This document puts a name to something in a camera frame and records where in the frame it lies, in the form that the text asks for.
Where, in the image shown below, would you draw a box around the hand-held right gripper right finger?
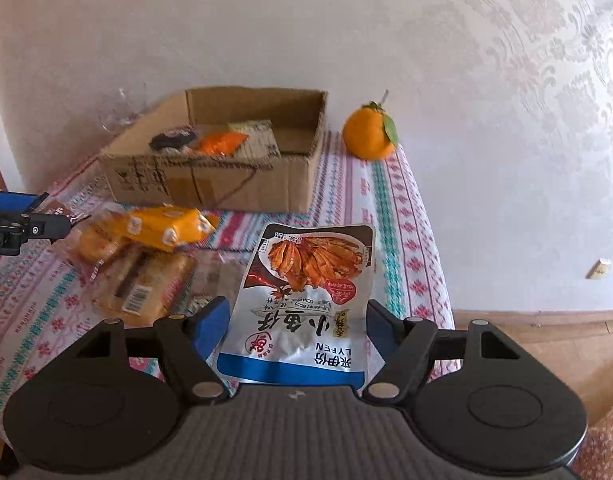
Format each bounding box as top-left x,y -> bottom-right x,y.
361,300 -> 522,403

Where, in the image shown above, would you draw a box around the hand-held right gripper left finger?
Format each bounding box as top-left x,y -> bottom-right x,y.
74,296 -> 230,403

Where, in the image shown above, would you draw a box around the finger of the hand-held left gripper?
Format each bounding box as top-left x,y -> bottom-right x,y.
0,190 -> 50,213
0,210 -> 90,242

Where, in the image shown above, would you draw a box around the clear bread packet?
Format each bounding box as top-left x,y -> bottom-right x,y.
54,207 -> 134,281

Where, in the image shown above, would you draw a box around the white blue fish snack packet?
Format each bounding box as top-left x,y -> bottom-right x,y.
214,222 -> 376,392

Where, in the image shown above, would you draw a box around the cardboard box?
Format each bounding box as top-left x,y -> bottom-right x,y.
99,86 -> 329,213

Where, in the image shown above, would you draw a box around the dark red snack packet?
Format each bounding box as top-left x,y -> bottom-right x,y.
150,126 -> 200,152

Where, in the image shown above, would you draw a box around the orange crinkled snack packet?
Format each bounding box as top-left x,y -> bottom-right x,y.
194,131 -> 250,157

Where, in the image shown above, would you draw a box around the tofu strips packet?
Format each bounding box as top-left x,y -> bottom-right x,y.
228,119 -> 281,158

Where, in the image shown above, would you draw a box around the clear plastic wrapper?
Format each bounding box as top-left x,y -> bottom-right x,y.
186,252 -> 254,311

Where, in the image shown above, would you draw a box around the clear cake packet with barcode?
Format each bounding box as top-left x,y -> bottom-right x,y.
91,247 -> 197,318

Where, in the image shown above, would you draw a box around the patterned tablecloth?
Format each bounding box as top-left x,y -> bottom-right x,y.
0,130 -> 455,426

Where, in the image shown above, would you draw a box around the yellow snack packet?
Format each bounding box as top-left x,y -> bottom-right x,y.
106,205 -> 218,254

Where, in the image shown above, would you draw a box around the clear glass cup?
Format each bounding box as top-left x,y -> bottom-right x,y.
97,87 -> 150,133

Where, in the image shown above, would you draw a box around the orange fruit with leaf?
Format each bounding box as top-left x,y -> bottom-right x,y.
343,90 -> 401,161

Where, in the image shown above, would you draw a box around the orange floral cloth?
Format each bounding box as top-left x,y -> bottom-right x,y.
571,402 -> 613,480

